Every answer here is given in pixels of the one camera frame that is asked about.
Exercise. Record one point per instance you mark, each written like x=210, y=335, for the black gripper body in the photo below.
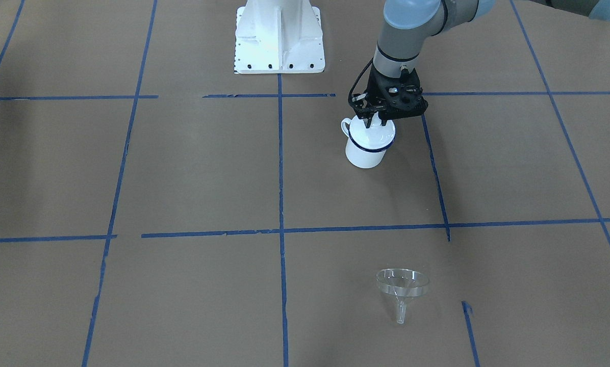
x=375, y=83

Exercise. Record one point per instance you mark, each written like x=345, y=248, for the white enamel mug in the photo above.
x=365, y=147

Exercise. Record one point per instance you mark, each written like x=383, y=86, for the clear plastic funnel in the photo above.
x=404, y=285

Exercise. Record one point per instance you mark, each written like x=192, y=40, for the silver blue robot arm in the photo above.
x=407, y=25

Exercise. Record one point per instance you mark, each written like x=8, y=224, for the brown paper table cover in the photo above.
x=156, y=209

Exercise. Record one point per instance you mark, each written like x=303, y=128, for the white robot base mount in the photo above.
x=278, y=37

